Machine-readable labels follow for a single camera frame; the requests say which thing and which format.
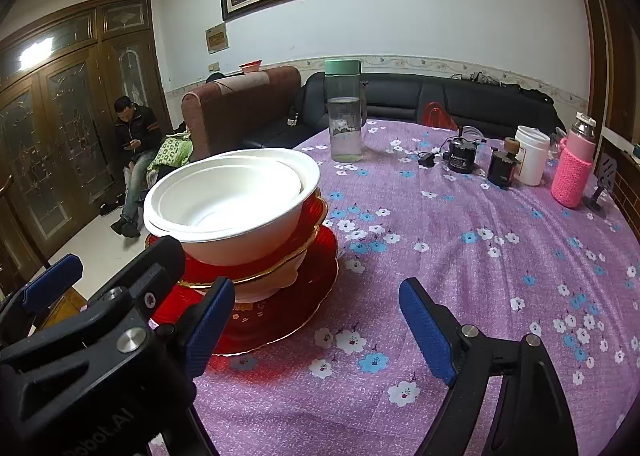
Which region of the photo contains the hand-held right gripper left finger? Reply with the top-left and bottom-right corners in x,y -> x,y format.
167,276 -> 236,381

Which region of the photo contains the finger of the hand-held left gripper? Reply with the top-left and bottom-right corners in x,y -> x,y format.
0,253 -> 84,337
86,235 -> 187,337

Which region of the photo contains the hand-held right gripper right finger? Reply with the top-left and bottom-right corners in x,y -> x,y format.
398,277 -> 572,456

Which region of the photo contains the cream plastic bowl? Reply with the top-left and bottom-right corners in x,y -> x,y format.
231,255 -> 302,305

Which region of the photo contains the red plate gold rim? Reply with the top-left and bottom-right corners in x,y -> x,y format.
149,225 -> 341,358
144,185 -> 329,293

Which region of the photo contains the small white bowl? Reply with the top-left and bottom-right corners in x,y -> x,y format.
143,154 -> 304,243

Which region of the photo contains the large white bowl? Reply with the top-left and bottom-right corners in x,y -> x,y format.
148,147 -> 321,267

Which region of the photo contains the purple floral tablecloth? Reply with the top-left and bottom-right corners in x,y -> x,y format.
149,118 -> 640,456

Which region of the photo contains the green patterned cloth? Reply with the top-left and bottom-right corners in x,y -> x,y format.
149,133 -> 194,178

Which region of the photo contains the wooden glass-panel door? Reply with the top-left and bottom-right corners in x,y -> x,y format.
0,0 -> 169,283

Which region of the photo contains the dark jar with cork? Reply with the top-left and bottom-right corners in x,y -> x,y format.
487,149 -> 521,189

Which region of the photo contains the black device with metal top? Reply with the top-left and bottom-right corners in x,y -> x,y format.
444,126 -> 484,173

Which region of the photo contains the brown armchair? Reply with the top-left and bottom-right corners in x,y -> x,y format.
180,66 -> 302,163

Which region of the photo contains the white plastic jar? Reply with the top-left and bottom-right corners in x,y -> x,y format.
514,125 -> 552,186

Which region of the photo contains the bottle with pink knitted sleeve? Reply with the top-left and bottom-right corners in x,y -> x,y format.
550,112 -> 598,209

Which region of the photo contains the red plastic bag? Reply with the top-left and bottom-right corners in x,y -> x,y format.
422,101 -> 459,131

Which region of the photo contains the clear bottle green cap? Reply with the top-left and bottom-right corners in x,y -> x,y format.
324,59 -> 369,163

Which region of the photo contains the grey phone stand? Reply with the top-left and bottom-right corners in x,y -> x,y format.
584,151 -> 617,211

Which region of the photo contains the black leather sofa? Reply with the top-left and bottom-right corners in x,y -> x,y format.
294,71 -> 559,148

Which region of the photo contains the dark cloth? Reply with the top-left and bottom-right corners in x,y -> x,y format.
514,83 -> 557,106

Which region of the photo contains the small wall plaque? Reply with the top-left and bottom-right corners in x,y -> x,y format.
204,22 -> 230,55

